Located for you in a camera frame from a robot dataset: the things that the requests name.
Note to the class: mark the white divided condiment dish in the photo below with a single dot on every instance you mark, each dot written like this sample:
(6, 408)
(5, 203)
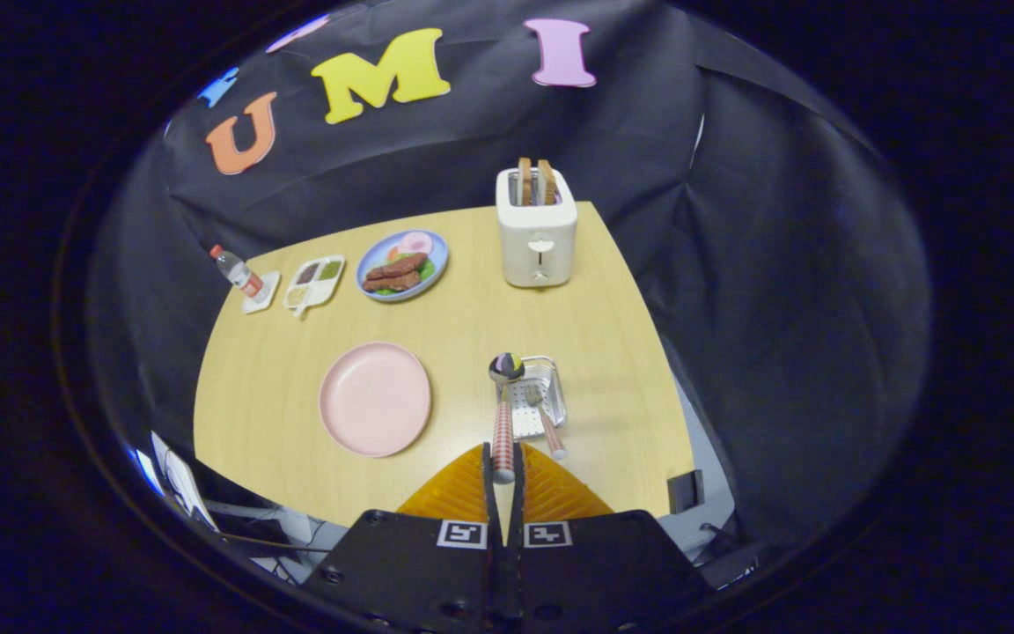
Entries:
(313, 295)

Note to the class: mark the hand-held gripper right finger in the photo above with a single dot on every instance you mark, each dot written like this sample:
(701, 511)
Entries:
(518, 502)

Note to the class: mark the pink plate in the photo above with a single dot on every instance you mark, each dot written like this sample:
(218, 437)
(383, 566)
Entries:
(375, 401)

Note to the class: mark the clear bottle with red label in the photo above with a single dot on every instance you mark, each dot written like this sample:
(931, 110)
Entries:
(238, 273)

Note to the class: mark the small black box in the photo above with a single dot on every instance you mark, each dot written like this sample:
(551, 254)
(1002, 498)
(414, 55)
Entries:
(686, 491)

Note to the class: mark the pink ham slice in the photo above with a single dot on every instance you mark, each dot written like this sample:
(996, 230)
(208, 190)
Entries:
(415, 243)

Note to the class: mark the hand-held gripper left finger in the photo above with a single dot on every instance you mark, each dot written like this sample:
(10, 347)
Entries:
(490, 497)

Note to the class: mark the brown toast slice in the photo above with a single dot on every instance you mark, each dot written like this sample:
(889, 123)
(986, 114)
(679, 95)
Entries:
(547, 180)
(525, 180)

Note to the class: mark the black backdrop cloth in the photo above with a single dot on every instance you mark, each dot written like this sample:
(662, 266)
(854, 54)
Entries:
(736, 264)

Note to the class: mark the brown grilled sausage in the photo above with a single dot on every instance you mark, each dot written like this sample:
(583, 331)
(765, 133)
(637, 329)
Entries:
(393, 282)
(401, 265)

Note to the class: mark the cream toaster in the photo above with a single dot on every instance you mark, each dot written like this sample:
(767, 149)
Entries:
(516, 255)

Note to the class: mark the blue plate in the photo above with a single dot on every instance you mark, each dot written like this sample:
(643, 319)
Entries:
(437, 264)

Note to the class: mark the white square coaster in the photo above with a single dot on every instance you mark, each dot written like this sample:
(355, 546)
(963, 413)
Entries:
(263, 300)

